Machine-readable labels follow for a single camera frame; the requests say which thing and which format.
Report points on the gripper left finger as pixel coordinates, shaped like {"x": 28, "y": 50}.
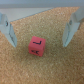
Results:
{"x": 7, "y": 28}

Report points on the pink block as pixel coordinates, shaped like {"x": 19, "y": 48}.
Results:
{"x": 36, "y": 46}

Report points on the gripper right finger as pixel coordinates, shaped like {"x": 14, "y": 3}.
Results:
{"x": 71, "y": 28}

